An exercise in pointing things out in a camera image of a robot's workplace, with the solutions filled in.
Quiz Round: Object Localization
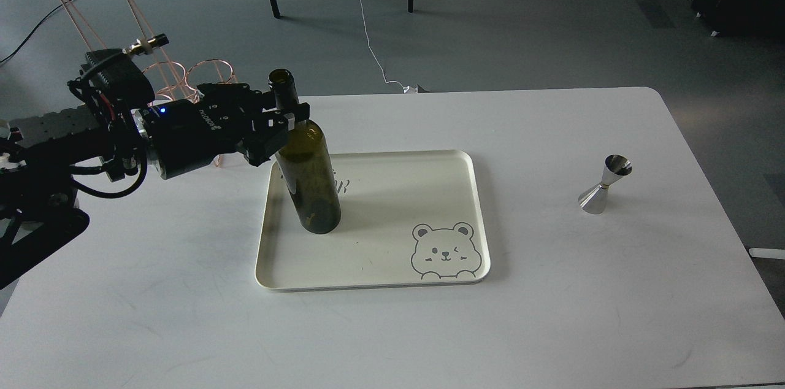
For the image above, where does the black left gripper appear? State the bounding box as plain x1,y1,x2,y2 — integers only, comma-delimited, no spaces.
146,83,310,180

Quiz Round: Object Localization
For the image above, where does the dark green wine bottle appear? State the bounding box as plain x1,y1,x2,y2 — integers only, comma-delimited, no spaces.
267,69,342,235

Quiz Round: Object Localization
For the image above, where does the silver metal jigger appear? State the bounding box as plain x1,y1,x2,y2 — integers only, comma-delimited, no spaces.
578,155,632,215

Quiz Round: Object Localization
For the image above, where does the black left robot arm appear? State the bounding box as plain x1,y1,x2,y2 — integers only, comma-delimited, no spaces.
2,34,310,287

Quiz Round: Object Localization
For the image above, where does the cream bear serving tray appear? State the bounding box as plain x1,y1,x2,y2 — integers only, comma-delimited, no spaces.
255,150,491,291

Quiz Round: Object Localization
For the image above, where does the copper wire wine rack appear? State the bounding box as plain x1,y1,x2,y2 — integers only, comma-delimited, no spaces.
56,0,250,169

